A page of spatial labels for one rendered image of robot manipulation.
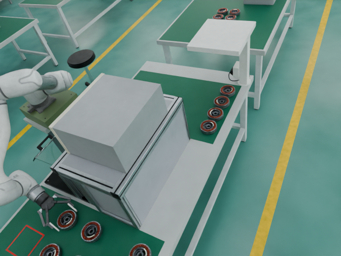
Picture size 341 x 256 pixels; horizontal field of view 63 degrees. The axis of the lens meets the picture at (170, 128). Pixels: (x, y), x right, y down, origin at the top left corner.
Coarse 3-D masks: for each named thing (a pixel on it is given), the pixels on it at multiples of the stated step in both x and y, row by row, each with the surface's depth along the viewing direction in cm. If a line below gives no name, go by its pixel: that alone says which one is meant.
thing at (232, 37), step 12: (204, 24) 197; (216, 24) 194; (228, 24) 191; (240, 24) 188; (252, 24) 185; (204, 36) 186; (216, 36) 183; (228, 36) 181; (240, 36) 178; (192, 48) 181; (204, 48) 177; (216, 48) 174; (228, 48) 171; (240, 48) 169; (240, 60) 201; (240, 72) 208; (240, 84) 215
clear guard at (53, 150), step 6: (54, 138) 165; (48, 144) 162; (54, 144) 161; (60, 144) 160; (42, 150) 160; (48, 150) 159; (54, 150) 158; (60, 150) 157; (36, 156) 157; (42, 156) 156; (48, 156) 156; (54, 156) 155; (48, 162) 153; (54, 162) 152
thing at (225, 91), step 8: (224, 88) 212; (232, 88) 209; (224, 96) 204; (216, 104) 201; (224, 104) 199; (208, 112) 196; (216, 112) 196; (208, 120) 191; (216, 120) 193; (200, 128) 188; (208, 128) 187; (216, 128) 186
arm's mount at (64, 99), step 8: (56, 96) 232; (64, 96) 230; (72, 96) 228; (24, 104) 232; (56, 104) 225; (64, 104) 224; (24, 112) 229; (32, 112) 224; (48, 112) 221; (56, 112) 220; (32, 120) 232; (40, 120) 218; (48, 120) 216; (48, 128) 219
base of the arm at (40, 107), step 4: (48, 96) 226; (48, 100) 225; (52, 100) 227; (28, 104) 228; (40, 104) 221; (44, 104) 223; (48, 104) 225; (32, 108) 222; (36, 108) 223; (40, 108) 222; (44, 108) 223; (40, 112) 221
